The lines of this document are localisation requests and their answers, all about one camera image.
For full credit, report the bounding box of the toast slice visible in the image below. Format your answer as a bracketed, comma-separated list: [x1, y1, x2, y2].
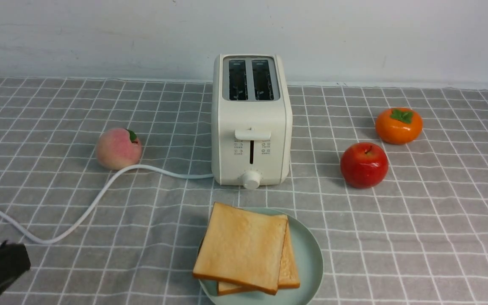
[192, 202, 288, 295]
[217, 214, 301, 296]

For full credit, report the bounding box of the white two-slot toaster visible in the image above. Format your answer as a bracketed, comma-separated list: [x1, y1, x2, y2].
[211, 54, 293, 190]

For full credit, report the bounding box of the grey checked tablecloth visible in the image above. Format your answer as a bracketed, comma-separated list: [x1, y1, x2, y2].
[0, 78, 488, 305]

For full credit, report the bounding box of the pink peach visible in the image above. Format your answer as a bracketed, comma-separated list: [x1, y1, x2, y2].
[95, 128, 143, 170]

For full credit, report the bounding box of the light green plate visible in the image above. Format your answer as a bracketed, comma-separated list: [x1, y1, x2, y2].
[198, 216, 324, 305]

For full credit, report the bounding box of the red apple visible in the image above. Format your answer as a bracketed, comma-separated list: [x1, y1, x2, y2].
[340, 141, 389, 189]

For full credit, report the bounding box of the orange persimmon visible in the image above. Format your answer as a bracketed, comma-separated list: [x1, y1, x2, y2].
[374, 107, 423, 145]

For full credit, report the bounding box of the white toaster power cord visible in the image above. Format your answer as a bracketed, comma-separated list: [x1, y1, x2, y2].
[0, 164, 214, 245]

